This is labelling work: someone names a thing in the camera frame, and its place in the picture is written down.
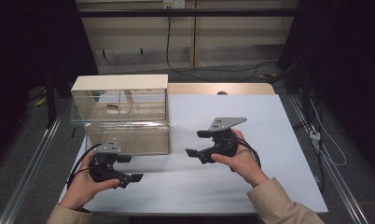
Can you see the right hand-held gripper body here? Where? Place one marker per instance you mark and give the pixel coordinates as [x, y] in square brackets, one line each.
[221, 146]

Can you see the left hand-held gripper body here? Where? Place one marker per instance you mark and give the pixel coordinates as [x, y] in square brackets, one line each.
[103, 169]

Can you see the clear acrylic cabinet white top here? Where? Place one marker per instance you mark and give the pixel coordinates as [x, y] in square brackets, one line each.
[120, 82]

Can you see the person's right hand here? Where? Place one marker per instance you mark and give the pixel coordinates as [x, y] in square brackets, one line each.
[244, 161]

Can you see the person's left hand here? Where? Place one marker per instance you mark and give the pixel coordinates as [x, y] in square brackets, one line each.
[80, 186]

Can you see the white table cover board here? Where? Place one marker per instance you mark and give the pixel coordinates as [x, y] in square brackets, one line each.
[191, 196]

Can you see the black metal stand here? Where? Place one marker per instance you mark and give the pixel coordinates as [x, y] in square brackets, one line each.
[306, 96]
[50, 102]

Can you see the yellow floor tape strip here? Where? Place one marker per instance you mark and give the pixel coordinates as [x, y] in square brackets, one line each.
[268, 75]
[40, 101]

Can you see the white power plug adapter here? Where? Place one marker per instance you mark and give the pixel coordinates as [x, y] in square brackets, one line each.
[314, 134]

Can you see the black horizontal metal bar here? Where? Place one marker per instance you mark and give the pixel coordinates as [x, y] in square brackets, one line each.
[182, 12]

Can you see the black curtain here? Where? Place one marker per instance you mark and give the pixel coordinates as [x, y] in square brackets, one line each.
[347, 62]
[27, 46]

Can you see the aluminium floor rail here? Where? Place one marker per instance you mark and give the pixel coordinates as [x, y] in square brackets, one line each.
[30, 174]
[338, 183]

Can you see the white wall socket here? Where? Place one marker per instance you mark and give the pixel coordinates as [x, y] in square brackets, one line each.
[173, 3]

